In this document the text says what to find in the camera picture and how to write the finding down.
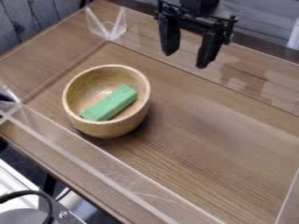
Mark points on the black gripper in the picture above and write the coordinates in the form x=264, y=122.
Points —
x=202, y=17

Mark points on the green rectangular block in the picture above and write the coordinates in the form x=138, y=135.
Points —
x=111, y=105

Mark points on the brown wooden bowl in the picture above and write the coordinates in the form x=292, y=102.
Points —
x=91, y=86

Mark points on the clear acrylic front barrier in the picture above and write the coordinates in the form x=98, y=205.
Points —
x=104, y=180

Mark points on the black table leg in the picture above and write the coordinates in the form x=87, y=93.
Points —
x=49, y=184

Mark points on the clear acrylic corner bracket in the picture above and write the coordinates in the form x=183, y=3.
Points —
x=106, y=29

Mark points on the white post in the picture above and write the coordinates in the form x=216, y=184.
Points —
x=294, y=37

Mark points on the grey metal bracket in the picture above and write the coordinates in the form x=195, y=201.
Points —
x=61, y=214

